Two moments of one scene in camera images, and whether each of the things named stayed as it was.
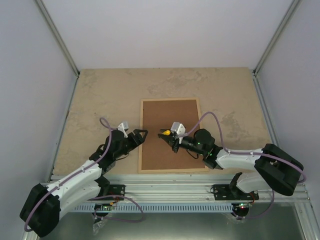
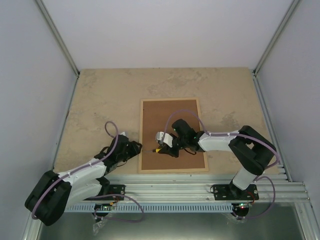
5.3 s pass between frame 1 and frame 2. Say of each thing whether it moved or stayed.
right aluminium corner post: stayed
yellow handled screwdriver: moved
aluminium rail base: stayed
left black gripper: moved
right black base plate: stayed
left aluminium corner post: stayed
